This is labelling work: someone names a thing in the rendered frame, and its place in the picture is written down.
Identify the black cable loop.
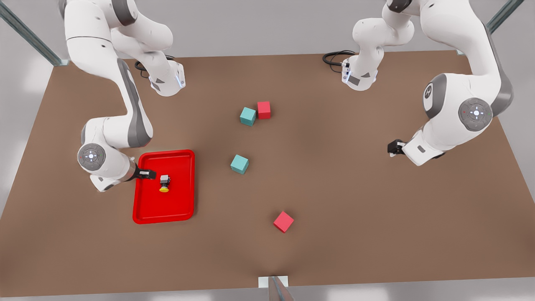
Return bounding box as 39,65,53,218
134,54,176,80
322,50,357,74

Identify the teal cube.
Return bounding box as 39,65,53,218
230,154,250,175
239,107,257,127

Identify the red plastic tray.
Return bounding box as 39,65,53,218
132,149,196,224

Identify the silver frame post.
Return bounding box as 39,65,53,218
258,275,296,301
0,2,69,67
456,0,525,56

